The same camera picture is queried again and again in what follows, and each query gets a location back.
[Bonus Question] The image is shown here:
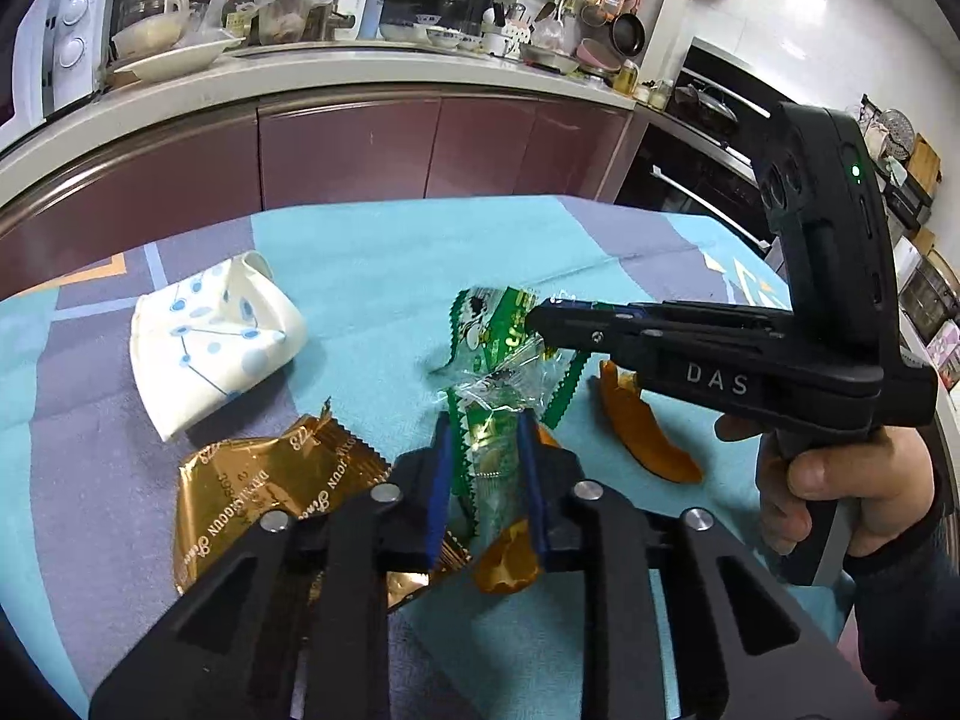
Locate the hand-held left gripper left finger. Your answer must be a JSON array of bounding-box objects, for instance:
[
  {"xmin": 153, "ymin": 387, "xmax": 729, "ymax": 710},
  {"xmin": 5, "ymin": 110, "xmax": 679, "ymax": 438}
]
[{"xmin": 88, "ymin": 412, "xmax": 458, "ymax": 720}]

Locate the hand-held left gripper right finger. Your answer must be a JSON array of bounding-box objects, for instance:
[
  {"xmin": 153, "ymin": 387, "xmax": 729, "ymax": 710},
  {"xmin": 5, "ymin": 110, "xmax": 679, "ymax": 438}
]
[{"xmin": 516, "ymin": 409, "xmax": 882, "ymax": 720}]

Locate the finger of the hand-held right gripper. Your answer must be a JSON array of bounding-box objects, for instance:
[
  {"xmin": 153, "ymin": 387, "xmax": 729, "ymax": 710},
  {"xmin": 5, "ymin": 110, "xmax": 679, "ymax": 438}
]
[
  {"xmin": 525, "ymin": 307, "xmax": 782, "ymax": 422},
  {"xmin": 547, "ymin": 298, "xmax": 790, "ymax": 332}
]

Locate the green snack wrapper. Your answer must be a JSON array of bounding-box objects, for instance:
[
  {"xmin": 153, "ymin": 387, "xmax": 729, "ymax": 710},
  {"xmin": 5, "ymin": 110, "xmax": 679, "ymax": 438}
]
[{"xmin": 427, "ymin": 285, "xmax": 593, "ymax": 541}]

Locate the gold foil wrapper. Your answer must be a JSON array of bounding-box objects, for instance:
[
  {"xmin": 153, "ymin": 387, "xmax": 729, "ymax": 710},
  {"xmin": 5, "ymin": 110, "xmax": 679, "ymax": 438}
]
[{"xmin": 172, "ymin": 405, "xmax": 473, "ymax": 612}]

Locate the white blue-patterned paper bag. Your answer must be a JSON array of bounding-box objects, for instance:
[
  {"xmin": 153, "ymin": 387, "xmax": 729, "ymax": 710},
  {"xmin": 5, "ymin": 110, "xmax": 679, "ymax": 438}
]
[{"xmin": 130, "ymin": 251, "xmax": 308, "ymax": 442}]

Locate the person's right forearm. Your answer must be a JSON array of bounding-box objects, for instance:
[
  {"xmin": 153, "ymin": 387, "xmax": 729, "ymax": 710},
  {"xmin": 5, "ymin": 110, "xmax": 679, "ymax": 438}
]
[{"xmin": 844, "ymin": 457, "xmax": 960, "ymax": 720}]

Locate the person's right hand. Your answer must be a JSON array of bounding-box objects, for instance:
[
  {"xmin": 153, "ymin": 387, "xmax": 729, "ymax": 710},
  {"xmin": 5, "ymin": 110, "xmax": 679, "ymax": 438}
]
[{"xmin": 715, "ymin": 412, "xmax": 944, "ymax": 575}]

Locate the orange peel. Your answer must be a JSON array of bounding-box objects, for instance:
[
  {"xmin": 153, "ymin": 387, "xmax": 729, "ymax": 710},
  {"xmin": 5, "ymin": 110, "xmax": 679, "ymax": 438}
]
[
  {"xmin": 474, "ymin": 427, "xmax": 560, "ymax": 595},
  {"xmin": 596, "ymin": 360, "xmax": 704, "ymax": 485}
]

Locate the black built-in oven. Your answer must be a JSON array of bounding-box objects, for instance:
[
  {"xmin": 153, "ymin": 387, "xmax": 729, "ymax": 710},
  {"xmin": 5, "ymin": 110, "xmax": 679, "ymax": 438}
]
[{"xmin": 615, "ymin": 116, "xmax": 777, "ymax": 256}]

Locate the metal shelf rack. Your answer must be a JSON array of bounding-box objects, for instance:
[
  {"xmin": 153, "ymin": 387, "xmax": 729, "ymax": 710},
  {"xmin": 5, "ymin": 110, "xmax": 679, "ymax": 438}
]
[{"xmin": 859, "ymin": 94, "xmax": 960, "ymax": 383}]

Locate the black wok with lid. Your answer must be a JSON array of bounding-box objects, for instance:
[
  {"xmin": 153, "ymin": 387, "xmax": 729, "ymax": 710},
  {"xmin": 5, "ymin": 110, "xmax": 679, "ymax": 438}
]
[{"xmin": 675, "ymin": 82, "xmax": 740, "ymax": 125}]

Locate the black range hood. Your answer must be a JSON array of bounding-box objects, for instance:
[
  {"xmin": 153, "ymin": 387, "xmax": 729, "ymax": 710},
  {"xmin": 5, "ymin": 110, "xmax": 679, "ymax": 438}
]
[{"xmin": 679, "ymin": 37, "xmax": 773, "ymax": 121}]

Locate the teal and grey tablecloth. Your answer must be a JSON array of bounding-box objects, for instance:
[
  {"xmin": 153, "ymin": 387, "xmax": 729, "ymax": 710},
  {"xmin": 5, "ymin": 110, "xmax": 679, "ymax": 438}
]
[{"xmin": 0, "ymin": 195, "xmax": 856, "ymax": 720}]

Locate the hanging black frying pan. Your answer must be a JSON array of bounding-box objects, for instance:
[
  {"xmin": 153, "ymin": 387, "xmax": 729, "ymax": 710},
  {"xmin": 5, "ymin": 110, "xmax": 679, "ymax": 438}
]
[{"xmin": 609, "ymin": 11, "xmax": 646, "ymax": 57}]

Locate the metal bowl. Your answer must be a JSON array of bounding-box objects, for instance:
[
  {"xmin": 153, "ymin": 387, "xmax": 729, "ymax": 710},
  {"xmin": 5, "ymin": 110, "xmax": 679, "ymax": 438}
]
[{"xmin": 521, "ymin": 43, "xmax": 578, "ymax": 74}]

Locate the white utensil holder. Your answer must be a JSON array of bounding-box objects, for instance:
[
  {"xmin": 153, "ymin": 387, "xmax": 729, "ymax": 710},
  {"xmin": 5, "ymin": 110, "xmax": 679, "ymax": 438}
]
[{"xmin": 480, "ymin": 4, "xmax": 526, "ymax": 57}]

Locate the kitchen counter with purple cabinets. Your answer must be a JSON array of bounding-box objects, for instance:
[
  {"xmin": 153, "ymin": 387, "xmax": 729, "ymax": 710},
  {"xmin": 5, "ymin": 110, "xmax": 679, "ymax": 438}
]
[{"xmin": 0, "ymin": 41, "xmax": 773, "ymax": 301}]

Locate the white plate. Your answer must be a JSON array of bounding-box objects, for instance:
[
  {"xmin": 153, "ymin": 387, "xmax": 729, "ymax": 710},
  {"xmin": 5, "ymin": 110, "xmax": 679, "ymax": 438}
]
[{"xmin": 112, "ymin": 37, "xmax": 245, "ymax": 83}]

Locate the white microwave oven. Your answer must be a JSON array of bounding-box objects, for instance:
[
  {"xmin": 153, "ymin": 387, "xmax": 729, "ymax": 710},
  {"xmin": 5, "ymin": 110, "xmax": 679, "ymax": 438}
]
[{"xmin": 0, "ymin": 0, "xmax": 113, "ymax": 128}]

